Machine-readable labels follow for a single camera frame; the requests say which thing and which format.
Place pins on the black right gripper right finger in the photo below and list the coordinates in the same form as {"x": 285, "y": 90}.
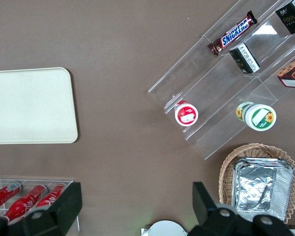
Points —
{"x": 204, "y": 206}

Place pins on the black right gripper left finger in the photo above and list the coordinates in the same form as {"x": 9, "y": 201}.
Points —
{"x": 64, "y": 209}

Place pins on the tan wicker basket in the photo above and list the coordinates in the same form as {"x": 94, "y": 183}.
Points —
{"x": 227, "y": 167}

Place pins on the cream plastic tray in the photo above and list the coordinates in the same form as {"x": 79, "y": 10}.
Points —
{"x": 27, "y": 105}

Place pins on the red cola bottle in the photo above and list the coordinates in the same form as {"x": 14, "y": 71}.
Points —
{"x": 2, "y": 196}
{"x": 24, "y": 202}
{"x": 49, "y": 197}

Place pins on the clear acrylic bottle rack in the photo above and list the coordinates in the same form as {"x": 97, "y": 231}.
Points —
{"x": 29, "y": 183}

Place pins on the stacked aluminium foil container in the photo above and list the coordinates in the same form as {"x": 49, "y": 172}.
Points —
{"x": 260, "y": 161}

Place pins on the white cup red lid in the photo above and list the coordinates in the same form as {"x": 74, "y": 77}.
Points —
{"x": 186, "y": 115}

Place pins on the white cup green sunflower lid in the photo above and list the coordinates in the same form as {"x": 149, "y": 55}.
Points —
{"x": 260, "y": 118}

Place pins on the clear acrylic stepped shelf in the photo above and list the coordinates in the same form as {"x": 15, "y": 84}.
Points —
{"x": 211, "y": 81}

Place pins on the small black carton box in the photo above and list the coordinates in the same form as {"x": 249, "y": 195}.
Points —
{"x": 245, "y": 60}
{"x": 291, "y": 19}

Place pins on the Snickers chocolate bar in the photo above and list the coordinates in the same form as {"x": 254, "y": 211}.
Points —
{"x": 232, "y": 33}

